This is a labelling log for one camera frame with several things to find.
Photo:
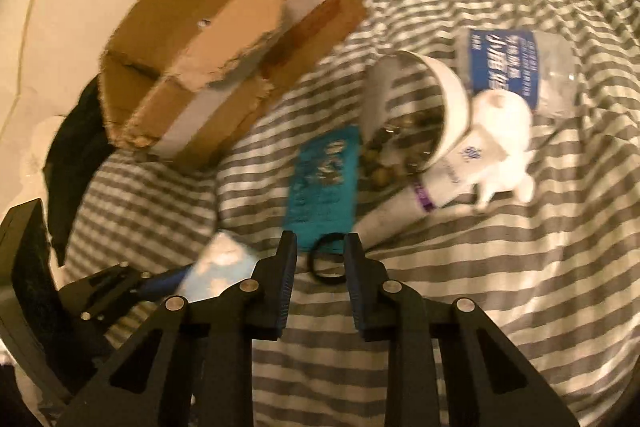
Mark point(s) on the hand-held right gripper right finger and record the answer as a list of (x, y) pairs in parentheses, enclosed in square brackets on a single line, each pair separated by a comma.
[(352, 287)]

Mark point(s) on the white tape roll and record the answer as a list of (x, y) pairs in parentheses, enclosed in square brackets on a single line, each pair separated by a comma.
[(452, 97)]

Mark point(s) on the white soft object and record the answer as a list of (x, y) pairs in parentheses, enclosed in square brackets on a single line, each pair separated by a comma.
[(500, 117)]

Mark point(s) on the clear bottle blue label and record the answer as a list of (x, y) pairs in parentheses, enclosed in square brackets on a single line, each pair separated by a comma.
[(505, 62)]

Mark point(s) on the blue tissue packet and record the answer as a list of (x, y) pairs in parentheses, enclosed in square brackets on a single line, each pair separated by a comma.
[(222, 262)]

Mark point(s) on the dark cloth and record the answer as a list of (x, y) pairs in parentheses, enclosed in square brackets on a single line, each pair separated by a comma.
[(75, 157)]

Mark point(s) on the white tube purple band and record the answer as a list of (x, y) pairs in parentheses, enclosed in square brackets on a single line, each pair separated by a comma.
[(395, 217)]

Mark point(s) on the brown cardboard box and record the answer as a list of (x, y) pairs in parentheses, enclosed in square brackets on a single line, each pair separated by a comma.
[(200, 57)]

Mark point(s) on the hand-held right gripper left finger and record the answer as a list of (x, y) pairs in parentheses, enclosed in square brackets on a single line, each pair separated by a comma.
[(287, 287)]

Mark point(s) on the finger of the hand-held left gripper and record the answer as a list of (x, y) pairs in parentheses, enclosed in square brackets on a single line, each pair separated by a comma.
[(105, 289), (30, 282)]

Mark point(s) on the teal packet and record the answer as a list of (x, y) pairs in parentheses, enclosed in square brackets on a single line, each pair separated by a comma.
[(320, 187)]

